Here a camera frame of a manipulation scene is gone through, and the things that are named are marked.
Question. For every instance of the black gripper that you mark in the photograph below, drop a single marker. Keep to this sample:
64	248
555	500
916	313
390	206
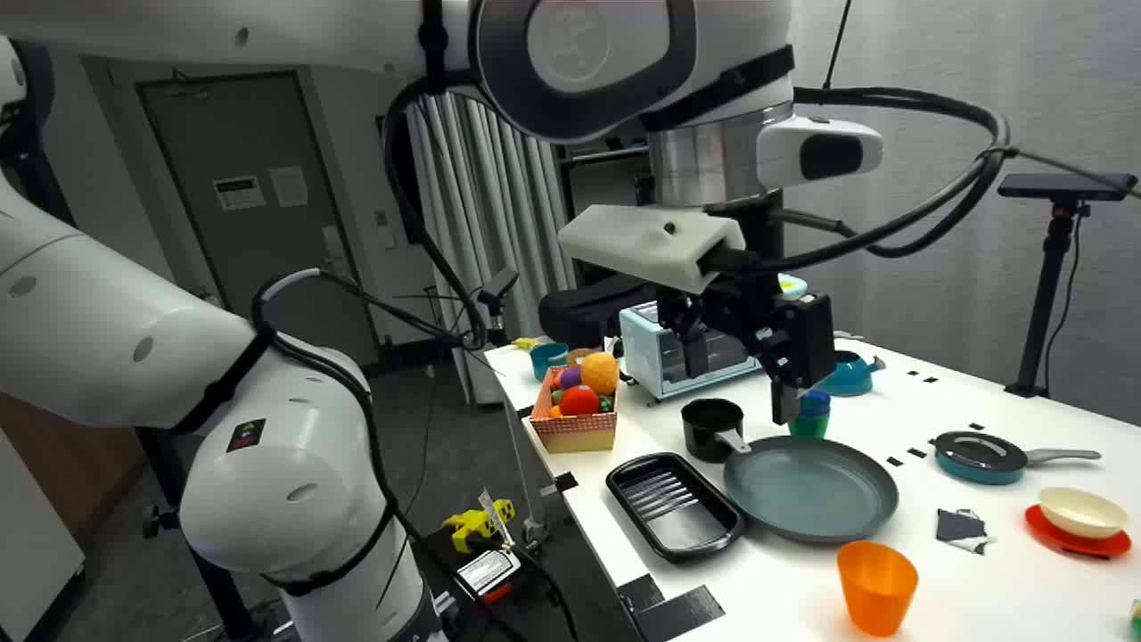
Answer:
790	332

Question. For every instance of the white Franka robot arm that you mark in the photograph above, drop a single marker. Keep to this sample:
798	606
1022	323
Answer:
296	475

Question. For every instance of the grey round plate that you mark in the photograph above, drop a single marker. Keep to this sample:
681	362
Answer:
813	495

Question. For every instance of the red small plate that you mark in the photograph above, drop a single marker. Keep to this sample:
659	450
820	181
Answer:
1054	540

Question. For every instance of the green and blue cup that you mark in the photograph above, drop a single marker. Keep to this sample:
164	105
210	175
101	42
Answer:
819	420

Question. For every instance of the teal toy kettle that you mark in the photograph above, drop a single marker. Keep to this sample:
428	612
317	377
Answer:
852	380

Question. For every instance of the light blue toaster oven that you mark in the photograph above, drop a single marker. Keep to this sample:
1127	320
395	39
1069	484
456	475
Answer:
645	351

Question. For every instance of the black ribbed grill tray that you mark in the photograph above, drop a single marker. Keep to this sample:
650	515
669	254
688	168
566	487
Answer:
673	508

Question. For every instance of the teal frying pan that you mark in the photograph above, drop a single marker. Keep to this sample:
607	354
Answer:
977	459

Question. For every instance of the green plush leaf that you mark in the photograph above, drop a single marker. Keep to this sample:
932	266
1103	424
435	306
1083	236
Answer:
607	406

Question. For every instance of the black paper card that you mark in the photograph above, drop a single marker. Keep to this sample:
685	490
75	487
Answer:
959	531

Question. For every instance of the orange plastic cup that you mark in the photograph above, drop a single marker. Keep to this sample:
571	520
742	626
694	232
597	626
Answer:
880	589

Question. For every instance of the red plush fruit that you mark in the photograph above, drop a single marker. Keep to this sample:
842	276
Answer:
580	401

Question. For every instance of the black bag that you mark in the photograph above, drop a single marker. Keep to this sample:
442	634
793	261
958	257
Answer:
588	313

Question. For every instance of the purple plush fruit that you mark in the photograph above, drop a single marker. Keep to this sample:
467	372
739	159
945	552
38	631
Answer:
569	377

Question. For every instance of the red checkered cardboard box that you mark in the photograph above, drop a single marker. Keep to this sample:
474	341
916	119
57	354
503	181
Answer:
571	430

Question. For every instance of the teal small bowl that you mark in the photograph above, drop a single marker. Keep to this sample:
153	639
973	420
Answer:
548	357

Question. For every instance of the white small bowl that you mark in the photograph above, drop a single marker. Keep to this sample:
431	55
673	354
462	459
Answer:
1083	513

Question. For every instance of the white pleated curtain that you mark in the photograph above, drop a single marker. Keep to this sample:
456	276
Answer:
502	215

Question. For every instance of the yellow toy figure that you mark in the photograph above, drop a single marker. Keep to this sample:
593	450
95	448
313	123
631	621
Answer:
474	524

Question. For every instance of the small red black device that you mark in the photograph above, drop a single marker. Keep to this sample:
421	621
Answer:
487	577

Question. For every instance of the grey door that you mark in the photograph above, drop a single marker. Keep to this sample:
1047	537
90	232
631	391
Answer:
237	261

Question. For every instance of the black metal stand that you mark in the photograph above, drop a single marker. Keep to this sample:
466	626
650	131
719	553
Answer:
181	500

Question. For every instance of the black camera tripod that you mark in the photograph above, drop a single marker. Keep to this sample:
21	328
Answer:
1047	299

